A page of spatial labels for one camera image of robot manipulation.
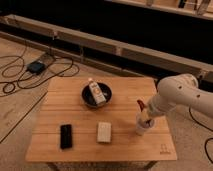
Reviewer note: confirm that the black power adapter box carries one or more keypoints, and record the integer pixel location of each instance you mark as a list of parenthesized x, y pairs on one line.
[(36, 67)]

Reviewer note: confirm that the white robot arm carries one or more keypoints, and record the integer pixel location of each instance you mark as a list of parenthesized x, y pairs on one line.
[(179, 90)]

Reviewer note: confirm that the black bowl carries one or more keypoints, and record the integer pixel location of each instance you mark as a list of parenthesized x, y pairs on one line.
[(88, 98)]

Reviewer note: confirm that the white rectangular sponge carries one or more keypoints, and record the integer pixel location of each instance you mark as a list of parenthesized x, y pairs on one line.
[(104, 132)]

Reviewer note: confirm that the red pepper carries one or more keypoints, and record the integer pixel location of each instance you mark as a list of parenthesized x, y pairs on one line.
[(141, 104)]

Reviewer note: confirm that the wooden table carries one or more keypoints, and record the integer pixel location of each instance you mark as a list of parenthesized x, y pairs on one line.
[(64, 105)]

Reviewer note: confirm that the black rectangular remote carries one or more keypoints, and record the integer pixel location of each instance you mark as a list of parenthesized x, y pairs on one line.
[(65, 136)]

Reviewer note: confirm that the small milk carton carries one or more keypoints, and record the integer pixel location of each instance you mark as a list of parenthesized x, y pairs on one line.
[(96, 92)]

